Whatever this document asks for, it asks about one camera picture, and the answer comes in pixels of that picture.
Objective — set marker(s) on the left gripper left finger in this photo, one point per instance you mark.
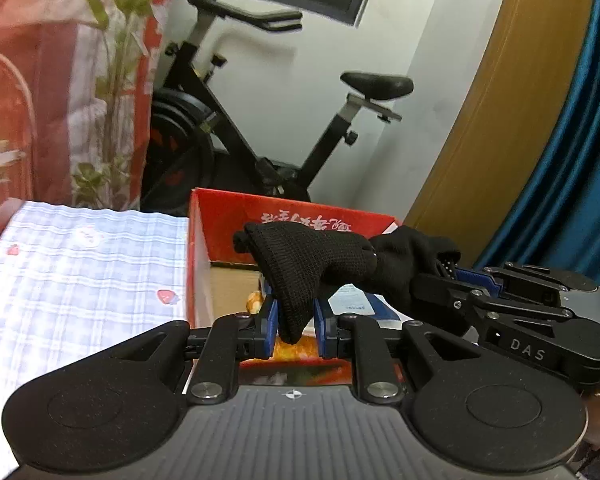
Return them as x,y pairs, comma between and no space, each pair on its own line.
258,331

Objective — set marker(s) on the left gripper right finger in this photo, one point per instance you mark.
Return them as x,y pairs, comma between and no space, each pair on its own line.
333,339

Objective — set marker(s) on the black knit glove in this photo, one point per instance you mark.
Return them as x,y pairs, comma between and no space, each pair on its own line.
302,265

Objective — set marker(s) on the white blue packet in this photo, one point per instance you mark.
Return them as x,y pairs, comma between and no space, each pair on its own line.
350,299

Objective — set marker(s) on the red strawberry cardboard box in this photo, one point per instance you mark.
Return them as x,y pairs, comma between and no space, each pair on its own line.
220,281

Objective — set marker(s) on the blue curtain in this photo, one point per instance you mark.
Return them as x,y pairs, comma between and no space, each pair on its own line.
555,221

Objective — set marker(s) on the blue checkered tablecloth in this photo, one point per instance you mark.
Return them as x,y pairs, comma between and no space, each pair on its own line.
74,281

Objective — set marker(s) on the yellow wooden door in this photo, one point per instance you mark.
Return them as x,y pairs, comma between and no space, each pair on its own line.
504,124

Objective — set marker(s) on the printed backdrop cloth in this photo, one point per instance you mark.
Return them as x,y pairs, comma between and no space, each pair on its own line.
76,78

